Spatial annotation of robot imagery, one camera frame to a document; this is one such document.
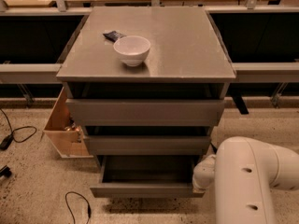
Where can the grey top drawer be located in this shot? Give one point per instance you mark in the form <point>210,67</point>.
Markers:
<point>88,112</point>

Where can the wooden box on floor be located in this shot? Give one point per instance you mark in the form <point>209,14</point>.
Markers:
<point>64,134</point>

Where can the white ceramic bowl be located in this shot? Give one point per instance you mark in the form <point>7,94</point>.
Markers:
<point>132,50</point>

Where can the grey metal rail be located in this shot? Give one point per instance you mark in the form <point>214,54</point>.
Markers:
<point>266,72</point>
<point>29,73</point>

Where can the grey metal rail left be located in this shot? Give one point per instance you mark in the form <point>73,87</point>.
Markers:
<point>29,73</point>

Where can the dark blue snack packet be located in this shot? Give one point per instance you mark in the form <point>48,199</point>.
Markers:
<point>113,36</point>

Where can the grey drawer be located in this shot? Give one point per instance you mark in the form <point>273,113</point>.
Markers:
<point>147,145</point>
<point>88,112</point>
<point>149,176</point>

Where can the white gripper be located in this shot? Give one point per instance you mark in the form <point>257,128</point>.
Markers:
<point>202,175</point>

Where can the black object left edge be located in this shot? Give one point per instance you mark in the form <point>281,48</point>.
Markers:
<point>5,171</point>

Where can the black plug left floor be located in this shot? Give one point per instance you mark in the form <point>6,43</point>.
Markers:
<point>6,142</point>

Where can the grey bottom drawer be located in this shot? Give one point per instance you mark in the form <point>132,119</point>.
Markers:
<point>149,176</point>

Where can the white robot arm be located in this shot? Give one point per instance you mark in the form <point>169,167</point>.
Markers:
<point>243,171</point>

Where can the grey middle drawer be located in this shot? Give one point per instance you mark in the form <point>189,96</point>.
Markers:
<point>147,145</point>

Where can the black power adapter right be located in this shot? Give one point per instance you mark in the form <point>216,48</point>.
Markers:
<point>214,148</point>

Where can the grey drawer cabinet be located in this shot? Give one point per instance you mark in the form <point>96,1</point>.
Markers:
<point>186,61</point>

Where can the grey metal rail right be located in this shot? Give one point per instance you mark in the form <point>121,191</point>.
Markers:
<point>266,72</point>

